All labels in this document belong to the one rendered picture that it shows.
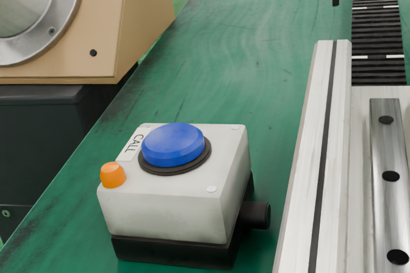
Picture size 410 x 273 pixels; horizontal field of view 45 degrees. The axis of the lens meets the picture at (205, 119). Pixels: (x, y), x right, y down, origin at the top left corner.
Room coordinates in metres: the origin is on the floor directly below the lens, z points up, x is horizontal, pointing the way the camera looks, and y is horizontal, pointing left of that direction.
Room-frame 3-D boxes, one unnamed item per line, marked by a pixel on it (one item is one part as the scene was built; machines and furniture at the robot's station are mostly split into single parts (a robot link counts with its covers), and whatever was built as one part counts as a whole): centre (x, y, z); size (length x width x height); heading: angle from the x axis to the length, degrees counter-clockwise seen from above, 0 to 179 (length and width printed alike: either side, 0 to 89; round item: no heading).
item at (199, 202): (0.26, 0.01, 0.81); 0.10 x 0.08 x 0.06; 70
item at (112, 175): (0.25, 0.06, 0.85); 0.01 x 0.01 x 0.01
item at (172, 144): (0.27, 0.02, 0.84); 0.04 x 0.04 x 0.02
